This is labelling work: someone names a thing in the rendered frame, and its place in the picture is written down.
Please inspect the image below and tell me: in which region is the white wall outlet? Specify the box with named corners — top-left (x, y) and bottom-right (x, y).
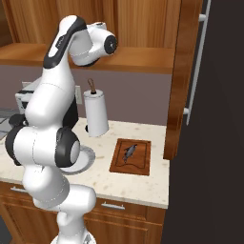
top-left (74, 85), bottom-right (83, 106)

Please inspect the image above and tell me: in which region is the brown wooden cutting board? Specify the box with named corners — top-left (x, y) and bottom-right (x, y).
top-left (109, 137), bottom-right (153, 176)

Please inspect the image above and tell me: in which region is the grey fish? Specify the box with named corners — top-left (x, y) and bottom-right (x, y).
top-left (122, 143), bottom-right (139, 164)

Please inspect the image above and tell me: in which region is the wooden base cabinet door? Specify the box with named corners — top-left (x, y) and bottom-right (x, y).
top-left (81, 218), bottom-right (149, 244)
top-left (0, 201), bottom-right (62, 244)

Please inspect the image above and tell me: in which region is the grey round plate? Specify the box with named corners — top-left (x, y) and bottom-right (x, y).
top-left (60, 144), bottom-right (96, 176)

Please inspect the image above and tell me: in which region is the wooden wall cabinet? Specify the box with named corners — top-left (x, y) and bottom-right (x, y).
top-left (0, 0), bottom-right (183, 76)

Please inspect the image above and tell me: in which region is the silver fridge handle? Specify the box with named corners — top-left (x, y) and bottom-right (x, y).
top-left (183, 0), bottom-right (213, 126)

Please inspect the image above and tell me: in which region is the wooden tall side panel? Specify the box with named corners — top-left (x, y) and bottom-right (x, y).
top-left (162, 0), bottom-right (204, 161)

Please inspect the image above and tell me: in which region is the white toaster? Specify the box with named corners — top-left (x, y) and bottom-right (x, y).
top-left (14, 80), bottom-right (43, 115)

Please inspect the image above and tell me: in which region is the dark fridge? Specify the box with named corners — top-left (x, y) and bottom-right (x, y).
top-left (161, 0), bottom-right (244, 244)

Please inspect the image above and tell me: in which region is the brown paper towel holder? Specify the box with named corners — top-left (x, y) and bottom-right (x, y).
top-left (84, 78), bottom-right (97, 133)

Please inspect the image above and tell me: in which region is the white paper towel roll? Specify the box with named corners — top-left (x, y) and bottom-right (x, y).
top-left (83, 89), bottom-right (111, 138)

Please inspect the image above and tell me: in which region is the grey hob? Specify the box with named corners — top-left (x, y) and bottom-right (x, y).
top-left (0, 108), bottom-right (21, 141)

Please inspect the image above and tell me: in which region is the silver drawer handle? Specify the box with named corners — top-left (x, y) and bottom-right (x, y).
top-left (100, 201), bottom-right (127, 212)
top-left (10, 186), bottom-right (29, 193)

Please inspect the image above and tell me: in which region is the wooden drawer front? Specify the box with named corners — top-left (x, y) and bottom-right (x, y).
top-left (83, 196), bottom-right (149, 222)
top-left (0, 180), bottom-right (40, 207)

